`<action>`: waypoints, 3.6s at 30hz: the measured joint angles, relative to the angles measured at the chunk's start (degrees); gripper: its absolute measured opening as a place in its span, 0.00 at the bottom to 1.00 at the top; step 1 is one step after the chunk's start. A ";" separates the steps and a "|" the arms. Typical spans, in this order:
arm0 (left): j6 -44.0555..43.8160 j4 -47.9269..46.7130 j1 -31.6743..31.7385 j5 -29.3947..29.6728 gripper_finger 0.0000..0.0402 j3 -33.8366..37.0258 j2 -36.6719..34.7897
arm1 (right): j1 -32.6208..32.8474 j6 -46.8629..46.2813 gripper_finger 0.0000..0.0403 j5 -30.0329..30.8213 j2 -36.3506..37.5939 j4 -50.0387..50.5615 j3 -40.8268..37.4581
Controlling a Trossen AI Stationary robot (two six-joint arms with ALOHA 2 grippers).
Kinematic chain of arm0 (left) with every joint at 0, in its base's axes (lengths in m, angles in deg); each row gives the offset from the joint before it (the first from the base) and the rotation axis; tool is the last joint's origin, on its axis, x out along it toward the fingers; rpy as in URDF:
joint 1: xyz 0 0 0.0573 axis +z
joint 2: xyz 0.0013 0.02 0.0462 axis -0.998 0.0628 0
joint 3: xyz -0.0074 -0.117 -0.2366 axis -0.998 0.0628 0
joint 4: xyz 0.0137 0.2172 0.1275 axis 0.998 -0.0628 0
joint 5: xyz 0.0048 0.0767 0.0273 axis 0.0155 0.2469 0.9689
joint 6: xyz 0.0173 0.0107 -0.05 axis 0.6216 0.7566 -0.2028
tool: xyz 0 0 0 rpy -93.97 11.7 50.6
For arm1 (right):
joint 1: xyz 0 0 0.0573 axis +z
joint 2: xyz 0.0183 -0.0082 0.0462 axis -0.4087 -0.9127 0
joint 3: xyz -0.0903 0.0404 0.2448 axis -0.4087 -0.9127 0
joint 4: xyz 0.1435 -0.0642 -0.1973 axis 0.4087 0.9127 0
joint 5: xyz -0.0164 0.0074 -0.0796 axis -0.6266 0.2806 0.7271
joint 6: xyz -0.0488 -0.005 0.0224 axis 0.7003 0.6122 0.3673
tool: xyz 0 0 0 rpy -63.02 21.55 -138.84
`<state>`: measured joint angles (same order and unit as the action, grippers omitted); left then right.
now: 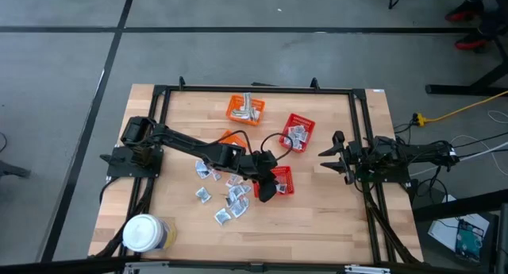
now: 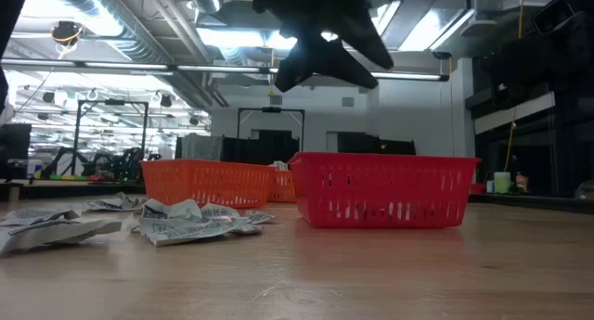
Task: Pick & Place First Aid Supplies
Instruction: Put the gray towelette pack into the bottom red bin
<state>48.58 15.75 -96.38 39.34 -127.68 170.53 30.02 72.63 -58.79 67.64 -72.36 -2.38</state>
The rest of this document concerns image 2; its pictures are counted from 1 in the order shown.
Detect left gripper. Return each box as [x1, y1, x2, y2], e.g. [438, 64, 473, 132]
[245, 0, 394, 93]

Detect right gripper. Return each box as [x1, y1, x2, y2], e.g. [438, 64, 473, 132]
[476, 0, 594, 103]

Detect white packet black text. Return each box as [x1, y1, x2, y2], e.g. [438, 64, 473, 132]
[137, 216, 254, 248]
[0, 208, 81, 226]
[140, 198, 174, 221]
[0, 216, 123, 256]

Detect black partition panels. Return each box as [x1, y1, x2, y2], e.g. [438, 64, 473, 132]
[221, 129, 301, 166]

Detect red plastic basket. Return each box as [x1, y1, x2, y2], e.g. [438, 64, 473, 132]
[287, 151, 483, 230]

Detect orange plastic basket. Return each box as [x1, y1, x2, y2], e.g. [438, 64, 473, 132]
[140, 159, 278, 210]
[267, 169, 298, 204]

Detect pale green cup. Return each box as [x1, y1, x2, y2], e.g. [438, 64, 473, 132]
[493, 171, 512, 195]

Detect grey cover cloth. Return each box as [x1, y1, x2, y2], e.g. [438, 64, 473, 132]
[179, 133, 225, 161]

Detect long LED light bar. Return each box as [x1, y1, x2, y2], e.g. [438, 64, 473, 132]
[0, 58, 450, 83]

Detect black ceiling sensor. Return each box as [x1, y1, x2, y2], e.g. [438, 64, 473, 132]
[50, 20, 84, 47]

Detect black monitor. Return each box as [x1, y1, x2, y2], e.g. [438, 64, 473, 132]
[0, 122, 32, 180]

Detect black gantry frame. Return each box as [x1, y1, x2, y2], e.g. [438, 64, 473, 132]
[237, 107, 306, 152]
[71, 99, 150, 177]

